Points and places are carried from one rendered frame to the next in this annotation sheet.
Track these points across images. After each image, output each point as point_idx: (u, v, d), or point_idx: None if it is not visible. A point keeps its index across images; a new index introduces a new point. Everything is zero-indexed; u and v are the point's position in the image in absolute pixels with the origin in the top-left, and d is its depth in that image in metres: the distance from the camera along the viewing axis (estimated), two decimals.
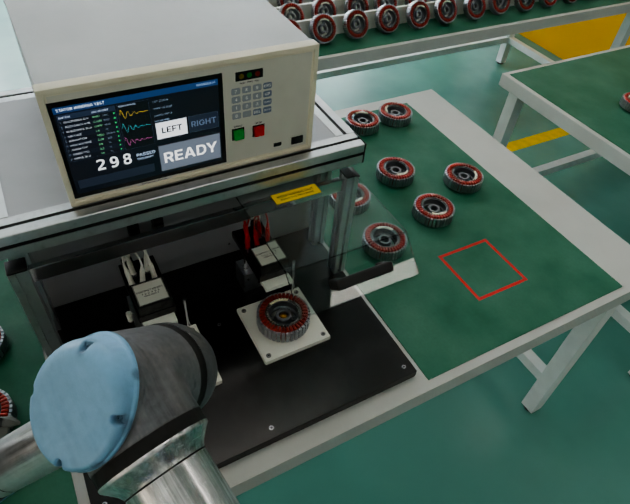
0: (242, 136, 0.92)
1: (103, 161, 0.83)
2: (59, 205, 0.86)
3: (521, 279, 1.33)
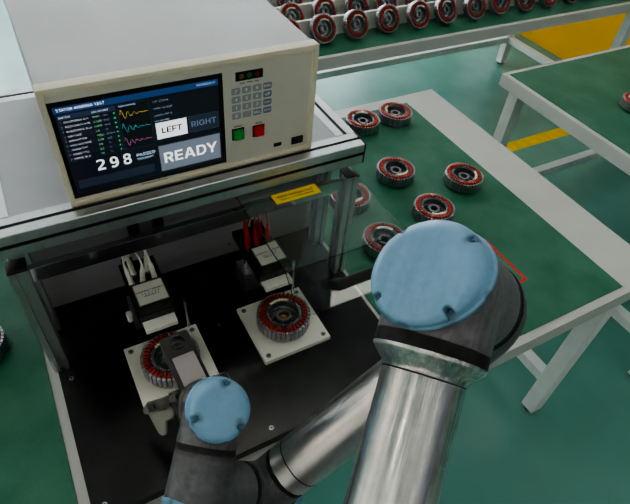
0: (242, 136, 0.92)
1: (103, 161, 0.83)
2: (59, 205, 0.86)
3: (521, 279, 1.33)
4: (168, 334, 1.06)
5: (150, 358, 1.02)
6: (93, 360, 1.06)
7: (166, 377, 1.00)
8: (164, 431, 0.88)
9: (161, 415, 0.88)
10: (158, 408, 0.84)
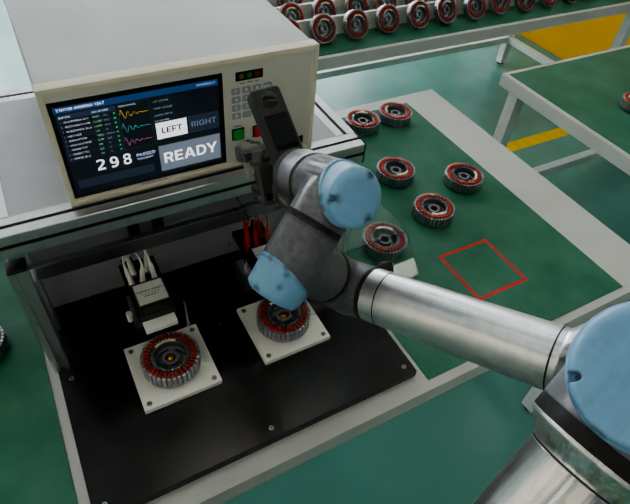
0: (242, 136, 0.92)
1: (103, 161, 0.83)
2: (59, 205, 0.86)
3: (521, 279, 1.33)
4: (168, 334, 1.06)
5: (150, 358, 1.02)
6: (93, 360, 1.06)
7: (166, 377, 1.00)
8: (248, 177, 0.88)
9: (247, 162, 0.86)
10: (237, 159, 0.82)
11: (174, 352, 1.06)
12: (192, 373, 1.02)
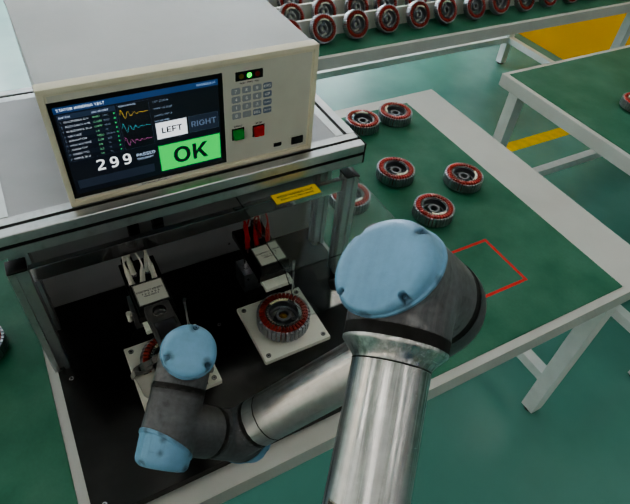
0: (242, 136, 0.92)
1: (103, 161, 0.83)
2: (59, 205, 0.86)
3: (521, 279, 1.33)
4: None
5: (150, 358, 1.02)
6: (93, 360, 1.06)
7: None
8: (149, 393, 0.97)
9: (146, 378, 0.97)
10: (143, 370, 0.93)
11: None
12: None
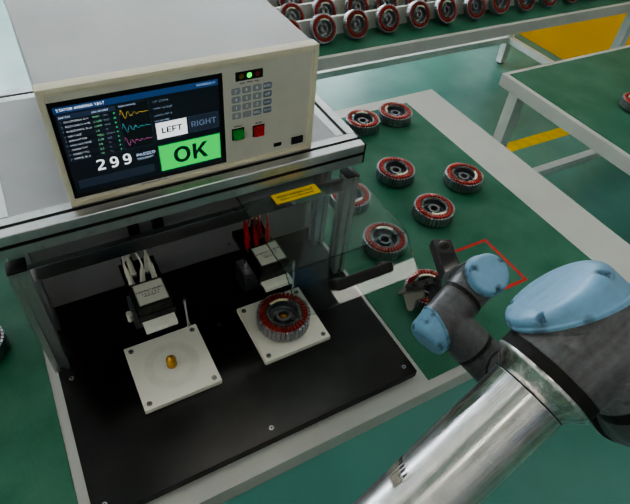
0: (242, 136, 0.92)
1: (103, 161, 0.83)
2: (59, 205, 0.86)
3: (521, 279, 1.33)
4: (429, 271, 1.28)
5: None
6: (93, 360, 1.06)
7: (424, 301, 1.22)
8: (412, 307, 1.20)
9: (413, 295, 1.20)
10: (416, 287, 1.16)
11: None
12: None
